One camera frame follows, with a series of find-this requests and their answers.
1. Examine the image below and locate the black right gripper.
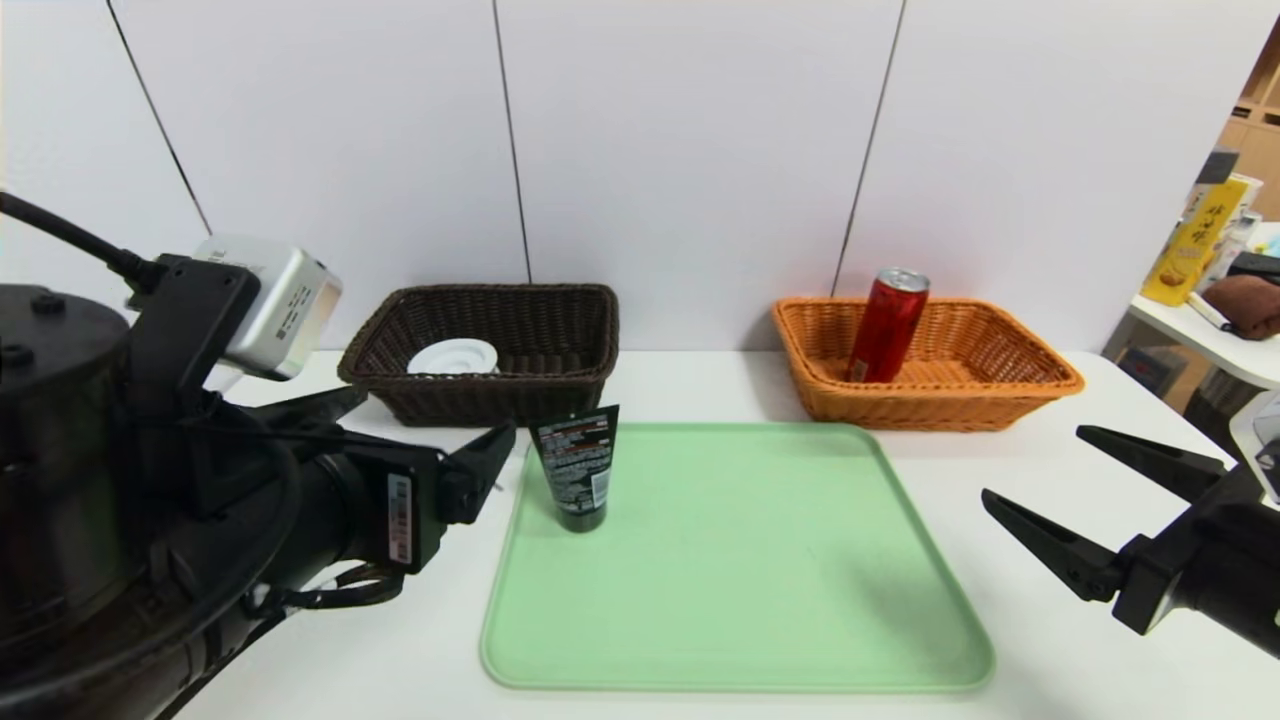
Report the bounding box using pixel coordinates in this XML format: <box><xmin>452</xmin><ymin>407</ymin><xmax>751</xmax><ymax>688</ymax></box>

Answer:
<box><xmin>980</xmin><ymin>424</ymin><xmax>1280</xmax><ymax>661</ymax></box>

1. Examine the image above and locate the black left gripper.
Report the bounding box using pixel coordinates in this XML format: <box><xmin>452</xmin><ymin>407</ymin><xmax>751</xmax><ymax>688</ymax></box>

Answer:
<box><xmin>247</xmin><ymin>384</ymin><xmax>517</xmax><ymax>575</ymax></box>

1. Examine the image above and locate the white round container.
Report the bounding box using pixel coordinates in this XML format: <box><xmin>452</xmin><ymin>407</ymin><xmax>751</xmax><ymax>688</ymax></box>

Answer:
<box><xmin>407</xmin><ymin>338</ymin><xmax>500</xmax><ymax>377</ymax></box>

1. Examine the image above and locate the black cosmetic tube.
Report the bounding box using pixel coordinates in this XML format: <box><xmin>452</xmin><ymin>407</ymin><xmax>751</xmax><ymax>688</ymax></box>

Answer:
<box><xmin>529</xmin><ymin>405</ymin><xmax>620</xmax><ymax>533</ymax></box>

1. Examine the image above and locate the red drink can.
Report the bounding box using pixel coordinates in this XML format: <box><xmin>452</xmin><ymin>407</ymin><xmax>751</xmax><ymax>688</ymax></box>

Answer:
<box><xmin>846</xmin><ymin>266</ymin><xmax>931</xmax><ymax>384</ymax></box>

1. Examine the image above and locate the dark brown wicker basket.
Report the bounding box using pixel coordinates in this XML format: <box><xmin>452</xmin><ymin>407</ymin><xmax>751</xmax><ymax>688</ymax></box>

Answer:
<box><xmin>337</xmin><ymin>284</ymin><xmax>621</xmax><ymax>429</ymax></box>

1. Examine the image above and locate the orange wicker basket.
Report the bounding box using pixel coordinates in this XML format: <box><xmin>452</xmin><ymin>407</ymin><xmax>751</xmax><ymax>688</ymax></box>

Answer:
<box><xmin>771</xmin><ymin>297</ymin><xmax>1085</xmax><ymax>433</ymax></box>

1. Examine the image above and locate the dark box under table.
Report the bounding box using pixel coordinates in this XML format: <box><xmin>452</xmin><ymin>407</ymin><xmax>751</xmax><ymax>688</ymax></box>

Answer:
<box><xmin>1115</xmin><ymin>345</ymin><xmax>1191</xmax><ymax>401</ymax></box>

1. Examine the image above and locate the white side table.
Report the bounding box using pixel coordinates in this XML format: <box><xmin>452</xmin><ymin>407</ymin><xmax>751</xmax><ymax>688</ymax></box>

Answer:
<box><xmin>1128</xmin><ymin>222</ymin><xmax>1280</xmax><ymax>393</ymax></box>

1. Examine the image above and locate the white black marker pen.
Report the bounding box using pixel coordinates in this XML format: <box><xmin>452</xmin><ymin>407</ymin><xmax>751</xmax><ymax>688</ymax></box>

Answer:
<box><xmin>1187</xmin><ymin>291</ymin><xmax>1233</xmax><ymax>332</ymax></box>

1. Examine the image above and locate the brown folded cloth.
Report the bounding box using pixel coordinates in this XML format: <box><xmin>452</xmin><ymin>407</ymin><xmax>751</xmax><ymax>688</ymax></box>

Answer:
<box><xmin>1203</xmin><ymin>274</ymin><xmax>1280</xmax><ymax>341</ymax></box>

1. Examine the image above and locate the yellow snack box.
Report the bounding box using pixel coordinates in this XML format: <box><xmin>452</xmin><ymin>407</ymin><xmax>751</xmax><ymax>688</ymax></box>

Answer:
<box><xmin>1142</xmin><ymin>178</ymin><xmax>1249</xmax><ymax>307</ymax></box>

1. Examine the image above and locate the white printed box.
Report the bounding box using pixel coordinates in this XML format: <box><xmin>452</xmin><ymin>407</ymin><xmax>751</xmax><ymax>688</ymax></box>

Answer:
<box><xmin>1205</xmin><ymin>173</ymin><xmax>1264</xmax><ymax>291</ymax></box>

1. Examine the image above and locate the grey black carton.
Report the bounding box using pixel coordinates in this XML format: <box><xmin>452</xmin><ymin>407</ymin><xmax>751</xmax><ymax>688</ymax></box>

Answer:
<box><xmin>1187</xmin><ymin>148</ymin><xmax>1241</xmax><ymax>216</ymax></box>

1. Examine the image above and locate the light green plastic tray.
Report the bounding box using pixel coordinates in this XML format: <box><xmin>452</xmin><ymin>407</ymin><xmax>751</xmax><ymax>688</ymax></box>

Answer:
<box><xmin>479</xmin><ymin>421</ymin><xmax>997</xmax><ymax>694</ymax></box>

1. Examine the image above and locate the wooden shelf unit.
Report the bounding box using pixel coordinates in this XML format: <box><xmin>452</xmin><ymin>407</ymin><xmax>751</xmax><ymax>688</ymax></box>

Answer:
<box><xmin>1218</xmin><ymin>20</ymin><xmax>1280</xmax><ymax>223</ymax></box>

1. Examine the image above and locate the dark table pedestal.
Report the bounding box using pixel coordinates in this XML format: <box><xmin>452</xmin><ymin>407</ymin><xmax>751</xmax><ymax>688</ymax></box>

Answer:
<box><xmin>1185</xmin><ymin>370</ymin><xmax>1280</xmax><ymax>466</ymax></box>

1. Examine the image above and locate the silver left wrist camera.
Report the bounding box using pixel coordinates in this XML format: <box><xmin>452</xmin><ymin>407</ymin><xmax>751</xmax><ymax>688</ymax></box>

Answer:
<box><xmin>192</xmin><ymin>234</ymin><xmax>343</xmax><ymax>382</ymax></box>

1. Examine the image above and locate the black left camera cable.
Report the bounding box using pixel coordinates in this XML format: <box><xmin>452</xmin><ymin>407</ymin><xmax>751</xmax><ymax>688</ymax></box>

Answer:
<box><xmin>0</xmin><ymin>190</ymin><xmax>163</xmax><ymax>293</ymax></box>

